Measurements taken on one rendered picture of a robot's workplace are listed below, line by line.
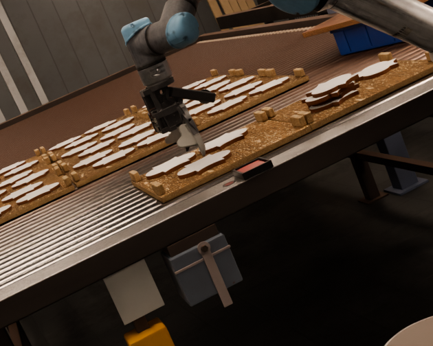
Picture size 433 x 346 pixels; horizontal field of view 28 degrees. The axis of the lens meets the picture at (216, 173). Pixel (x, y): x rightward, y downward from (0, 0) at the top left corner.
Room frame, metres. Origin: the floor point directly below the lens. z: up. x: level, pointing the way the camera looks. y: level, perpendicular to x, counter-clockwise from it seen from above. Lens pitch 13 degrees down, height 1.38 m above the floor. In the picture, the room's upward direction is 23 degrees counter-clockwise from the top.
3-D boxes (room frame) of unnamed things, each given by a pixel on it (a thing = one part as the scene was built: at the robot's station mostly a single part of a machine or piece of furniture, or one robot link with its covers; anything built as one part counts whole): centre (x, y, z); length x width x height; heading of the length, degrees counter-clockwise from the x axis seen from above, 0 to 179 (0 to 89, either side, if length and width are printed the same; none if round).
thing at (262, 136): (2.18, -0.02, 0.93); 0.41 x 0.35 x 0.02; 104
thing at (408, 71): (2.28, -0.42, 0.93); 0.41 x 0.35 x 0.02; 103
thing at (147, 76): (2.08, 0.04, 1.19); 0.08 x 0.08 x 0.05
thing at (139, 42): (2.08, 0.04, 1.27); 0.09 x 0.08 x 0.11; 48
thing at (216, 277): (1.88, 0.11, 0.77); 0.14 x 0.11 x 0.18; 103
